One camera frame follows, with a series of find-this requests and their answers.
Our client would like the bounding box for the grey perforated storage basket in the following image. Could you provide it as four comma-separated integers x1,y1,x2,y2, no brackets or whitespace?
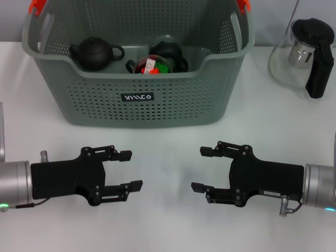
21,0,255,129

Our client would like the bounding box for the glass teacup with black holder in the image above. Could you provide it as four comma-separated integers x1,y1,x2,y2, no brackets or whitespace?
149,34,189,73
125,54,176,75

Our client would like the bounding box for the silver right elbow connector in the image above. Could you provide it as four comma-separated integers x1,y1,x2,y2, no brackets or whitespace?
278,194,302,217

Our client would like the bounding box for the orange basket handle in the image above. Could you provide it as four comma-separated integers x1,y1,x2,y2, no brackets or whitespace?
28,0,251,16

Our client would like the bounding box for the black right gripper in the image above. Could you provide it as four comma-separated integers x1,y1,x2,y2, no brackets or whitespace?
191,141,305,208

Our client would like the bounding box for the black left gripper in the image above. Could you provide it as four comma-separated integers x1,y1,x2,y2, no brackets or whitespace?
30,144,143,207

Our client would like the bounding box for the glass teapot with black handle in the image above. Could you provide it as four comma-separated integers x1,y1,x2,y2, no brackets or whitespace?
268,17,336,99

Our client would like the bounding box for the black clay teapot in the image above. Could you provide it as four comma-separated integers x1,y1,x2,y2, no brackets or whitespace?
69,36,125,71

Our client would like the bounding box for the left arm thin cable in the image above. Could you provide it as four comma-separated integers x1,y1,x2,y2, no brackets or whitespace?
15,196,49,209

